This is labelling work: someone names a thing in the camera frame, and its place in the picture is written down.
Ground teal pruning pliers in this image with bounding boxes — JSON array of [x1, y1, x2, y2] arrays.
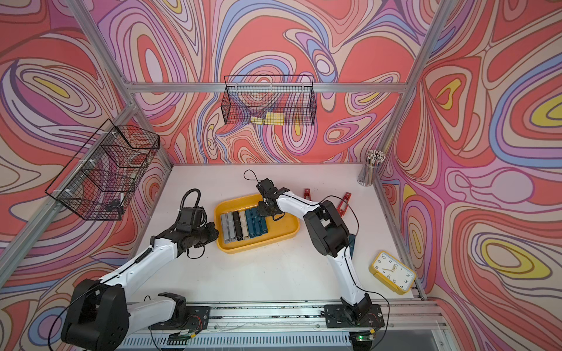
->
[[244, 209, 256, 238]]

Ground yellow storage tray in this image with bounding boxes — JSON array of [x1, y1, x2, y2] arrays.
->
[[215, 194, 300, 254]]

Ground beige pruning pliers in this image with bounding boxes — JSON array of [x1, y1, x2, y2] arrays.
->
[[238, 211, 250, 241]]

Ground grey pruning pliers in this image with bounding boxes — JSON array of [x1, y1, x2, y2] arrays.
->
[[226, 212, 237, 243], [220, 214, 231, 244]]

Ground black pruning pliers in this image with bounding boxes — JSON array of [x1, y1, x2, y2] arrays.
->
[[232, 211, 244, 241]]

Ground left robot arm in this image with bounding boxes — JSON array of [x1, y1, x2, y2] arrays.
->
[[61, 206, 219, 350]]

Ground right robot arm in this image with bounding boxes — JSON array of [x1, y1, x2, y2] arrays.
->
[[256, 178, 372, 325]]

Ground red pruning pliers right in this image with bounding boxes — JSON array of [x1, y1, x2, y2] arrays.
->
[[337, 192, 352, 217]]

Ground yellow sticky notes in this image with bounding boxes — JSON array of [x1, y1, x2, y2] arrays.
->
[[250, 112, 285, 126]]

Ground cup of metal rods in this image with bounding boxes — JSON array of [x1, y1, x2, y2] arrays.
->
[[357, 150, 386, 187]]

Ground yellow dial object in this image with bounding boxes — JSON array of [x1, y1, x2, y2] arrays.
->
[[369, 251, 417, 295]]

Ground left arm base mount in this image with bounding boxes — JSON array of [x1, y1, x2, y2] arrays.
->
[[149, 292, 211, 333]]

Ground black wire basket left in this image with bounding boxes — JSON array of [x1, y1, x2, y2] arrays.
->
[[45, 120, 160, 221]]

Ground black wire basket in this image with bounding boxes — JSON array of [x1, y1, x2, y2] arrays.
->
[[45, 120, 160, 221], [221, 74, 317, 126]]

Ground black wire basket back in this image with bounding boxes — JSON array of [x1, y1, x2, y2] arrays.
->
[[221, 74, 317, 126]]

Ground aluminium frame post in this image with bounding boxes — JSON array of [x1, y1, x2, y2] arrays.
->
[[65, 0, 174, 170]]

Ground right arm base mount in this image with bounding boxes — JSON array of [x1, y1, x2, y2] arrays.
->
[[321, 293, 386, 331]]

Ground aluminium rail base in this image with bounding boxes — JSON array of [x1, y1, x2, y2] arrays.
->
[[118, 301, 459, 350]]

